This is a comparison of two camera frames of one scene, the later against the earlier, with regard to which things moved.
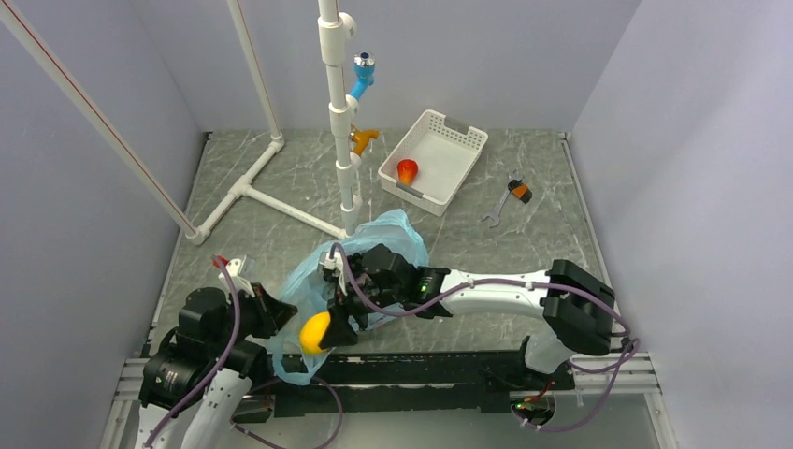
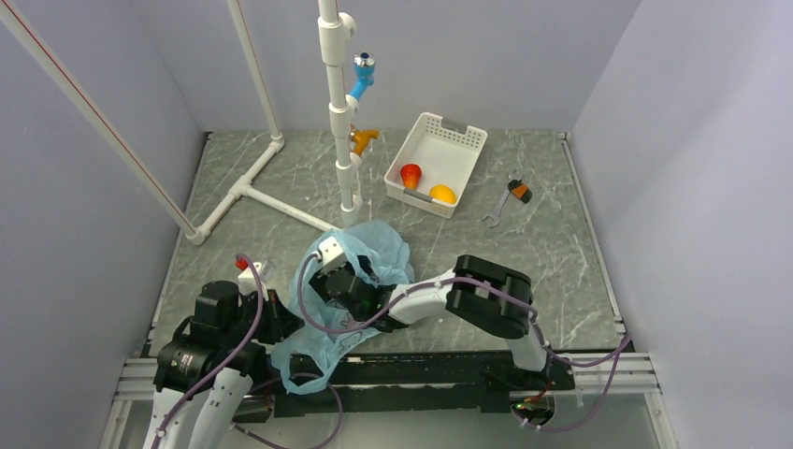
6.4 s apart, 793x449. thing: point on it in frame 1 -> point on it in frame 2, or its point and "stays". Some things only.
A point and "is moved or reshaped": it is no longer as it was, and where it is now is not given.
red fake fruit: x=407 y=170 is moved or reshaped
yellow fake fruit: x=312 y=332 -> x=442 y=193
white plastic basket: x=444 y=151 stays
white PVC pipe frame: x=335 y=33 stays
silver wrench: x=495 y=215 stays
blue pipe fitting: x=364 y=70 stays
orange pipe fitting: x=362 y=137 stays
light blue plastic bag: x=309 y=296 is moved or reshaped
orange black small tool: x=520 y=190 stays
